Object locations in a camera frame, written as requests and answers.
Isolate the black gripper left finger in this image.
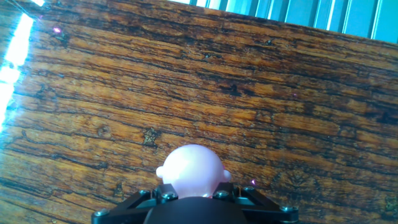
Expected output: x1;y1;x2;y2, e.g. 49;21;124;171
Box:
91;184;180;224

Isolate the wood grain table mat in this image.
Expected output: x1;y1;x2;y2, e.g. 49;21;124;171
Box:
0;0;398;224

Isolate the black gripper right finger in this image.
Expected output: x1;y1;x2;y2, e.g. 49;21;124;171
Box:
213;183;299;224

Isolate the pink toy figure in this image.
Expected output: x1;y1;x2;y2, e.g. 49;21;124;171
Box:
155;144;233;200

